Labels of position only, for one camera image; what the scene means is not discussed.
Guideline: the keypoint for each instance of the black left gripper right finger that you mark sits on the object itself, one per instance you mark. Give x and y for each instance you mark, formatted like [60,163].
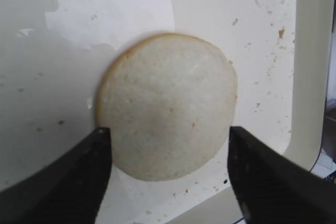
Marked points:
[271,189]

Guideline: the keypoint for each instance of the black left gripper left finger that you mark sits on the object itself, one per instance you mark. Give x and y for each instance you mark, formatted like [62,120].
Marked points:
[69,190]

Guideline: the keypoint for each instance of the bun bottom slice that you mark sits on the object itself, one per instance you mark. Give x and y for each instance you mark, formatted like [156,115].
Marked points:
[169,102]

